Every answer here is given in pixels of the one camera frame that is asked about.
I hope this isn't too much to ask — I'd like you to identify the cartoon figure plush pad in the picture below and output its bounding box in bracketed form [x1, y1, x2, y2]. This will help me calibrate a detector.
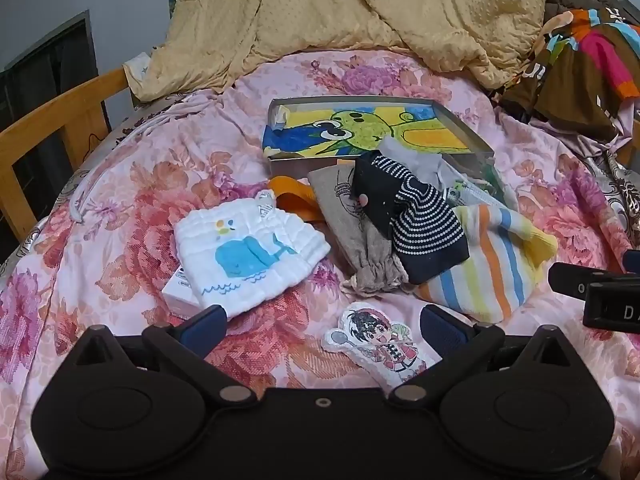
[321, 302, 431, 393]

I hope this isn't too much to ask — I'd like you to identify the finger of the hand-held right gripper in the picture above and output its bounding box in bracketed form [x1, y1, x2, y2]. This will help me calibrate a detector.
[582, 282, 640, 330]
[548, 261, 640, 302]

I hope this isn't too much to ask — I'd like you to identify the white star print pillow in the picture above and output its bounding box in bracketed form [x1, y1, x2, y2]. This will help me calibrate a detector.
[122, 52, 151, 81]

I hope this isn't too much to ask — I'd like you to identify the white whale print cloth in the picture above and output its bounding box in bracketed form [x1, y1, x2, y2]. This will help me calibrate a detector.
[173, 191, 332, 320]

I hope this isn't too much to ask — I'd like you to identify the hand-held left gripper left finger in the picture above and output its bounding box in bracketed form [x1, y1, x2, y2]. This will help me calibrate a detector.
[65, 304, 258, 406]

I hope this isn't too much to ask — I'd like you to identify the cartoon print metal tin box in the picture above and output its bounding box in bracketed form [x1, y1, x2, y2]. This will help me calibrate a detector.
[261, 95, 496, 181]

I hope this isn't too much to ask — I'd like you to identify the dark window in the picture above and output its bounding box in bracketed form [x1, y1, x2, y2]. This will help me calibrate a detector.
[0, 10, 108, 261]

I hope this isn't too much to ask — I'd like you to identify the brown colourful printed blanket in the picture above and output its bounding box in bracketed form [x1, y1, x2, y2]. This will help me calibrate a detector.
[492, 7, 640, 143]

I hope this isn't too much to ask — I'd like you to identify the orange cloth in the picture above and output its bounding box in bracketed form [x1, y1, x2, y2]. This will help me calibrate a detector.
[268, 175, 326, 223]

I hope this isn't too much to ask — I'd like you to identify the yellow dotted blanket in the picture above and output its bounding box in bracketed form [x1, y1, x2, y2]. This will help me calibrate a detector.
[122, 0, 551, 103]

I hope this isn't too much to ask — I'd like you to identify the pastel striped sock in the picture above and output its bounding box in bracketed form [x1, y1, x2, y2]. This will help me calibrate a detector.
[415, 204, 558, 323]

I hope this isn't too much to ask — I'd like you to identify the grey cloth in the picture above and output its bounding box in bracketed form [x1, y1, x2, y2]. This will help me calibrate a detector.
[377, 137, 451, 186]

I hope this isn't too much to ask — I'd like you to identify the wooden bed frame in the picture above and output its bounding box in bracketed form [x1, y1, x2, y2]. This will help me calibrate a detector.
[0, 66, 133, 248]

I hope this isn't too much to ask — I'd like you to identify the green printed packet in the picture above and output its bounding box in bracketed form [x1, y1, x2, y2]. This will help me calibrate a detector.
[450, 160, 506, 206]

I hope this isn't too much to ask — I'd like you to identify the navy white dotted sock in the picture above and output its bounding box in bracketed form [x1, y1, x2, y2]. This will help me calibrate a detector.
[352, 152, 471, 285]

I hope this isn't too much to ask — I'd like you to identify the white small box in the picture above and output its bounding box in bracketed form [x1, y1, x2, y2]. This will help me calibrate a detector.
[161, 266, 201, 317]

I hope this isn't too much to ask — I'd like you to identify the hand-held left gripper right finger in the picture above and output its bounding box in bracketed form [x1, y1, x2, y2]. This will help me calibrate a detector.
[387, 304, 581, 406]

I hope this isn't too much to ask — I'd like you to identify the pink floral bedsheet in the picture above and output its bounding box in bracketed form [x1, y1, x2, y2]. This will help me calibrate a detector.
[0, 50, 640, 480]

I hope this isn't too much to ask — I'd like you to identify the grey drawstring pouch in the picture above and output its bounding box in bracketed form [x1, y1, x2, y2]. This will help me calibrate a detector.
[306, 162, 408, 295]

